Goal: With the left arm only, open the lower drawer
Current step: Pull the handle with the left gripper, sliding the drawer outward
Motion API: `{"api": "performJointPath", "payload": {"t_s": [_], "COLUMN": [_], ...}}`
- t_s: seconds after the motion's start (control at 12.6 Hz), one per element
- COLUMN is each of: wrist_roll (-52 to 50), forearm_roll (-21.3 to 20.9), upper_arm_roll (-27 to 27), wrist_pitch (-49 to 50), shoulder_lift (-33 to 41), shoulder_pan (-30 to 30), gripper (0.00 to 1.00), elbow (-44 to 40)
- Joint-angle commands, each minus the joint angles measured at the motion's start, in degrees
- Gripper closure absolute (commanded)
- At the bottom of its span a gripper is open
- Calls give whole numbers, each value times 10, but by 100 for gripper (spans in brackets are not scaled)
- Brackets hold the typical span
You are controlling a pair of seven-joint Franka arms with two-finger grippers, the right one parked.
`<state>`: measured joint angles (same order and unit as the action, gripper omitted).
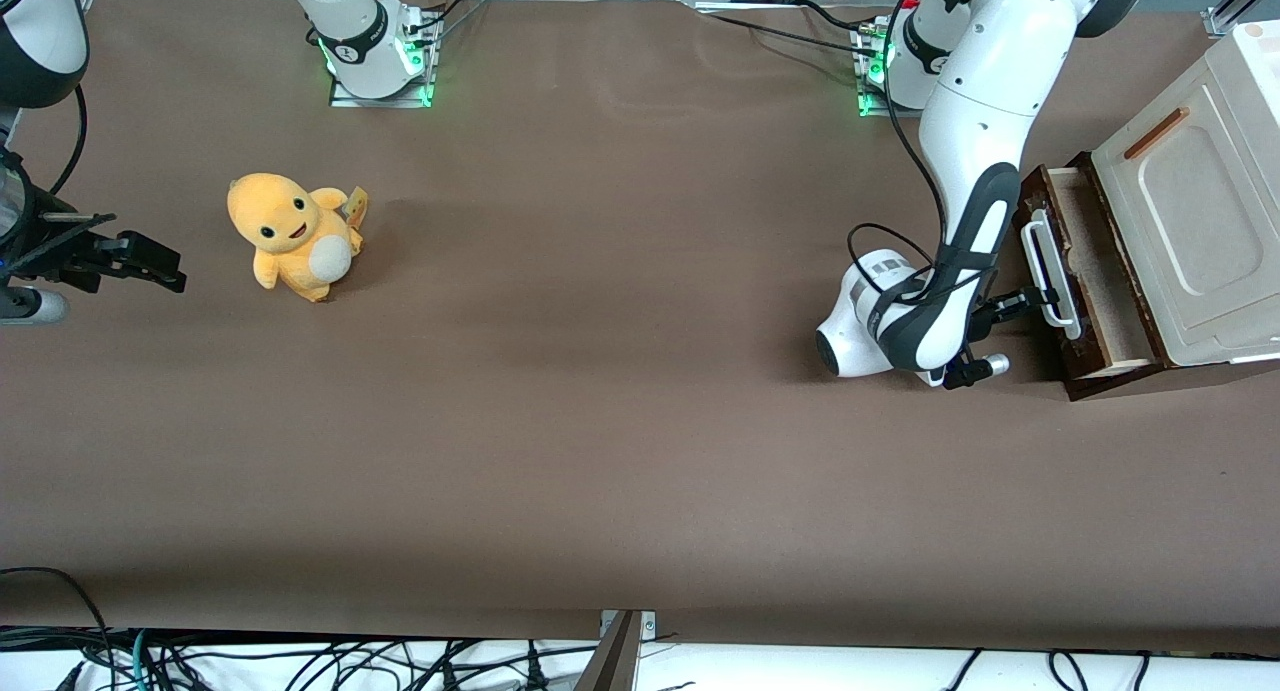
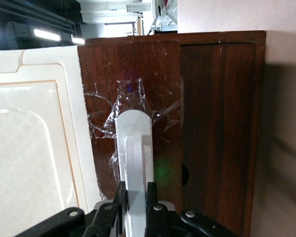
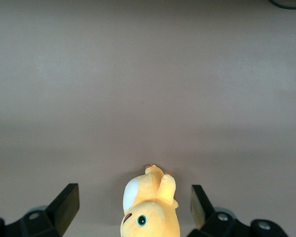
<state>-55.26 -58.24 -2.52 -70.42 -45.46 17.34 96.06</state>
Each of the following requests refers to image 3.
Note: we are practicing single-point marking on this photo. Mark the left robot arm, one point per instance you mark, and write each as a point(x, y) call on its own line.
point(288, 3)

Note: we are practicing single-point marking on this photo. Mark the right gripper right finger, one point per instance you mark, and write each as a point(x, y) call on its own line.
point(204, 217)

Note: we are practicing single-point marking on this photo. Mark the yellow plush toy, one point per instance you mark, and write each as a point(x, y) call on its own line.
point(150, 197)

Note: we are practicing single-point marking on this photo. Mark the brown table cover sheet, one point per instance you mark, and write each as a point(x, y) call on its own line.
point(148, 86)

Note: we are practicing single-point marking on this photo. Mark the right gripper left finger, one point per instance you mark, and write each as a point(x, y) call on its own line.
point(61, 207)

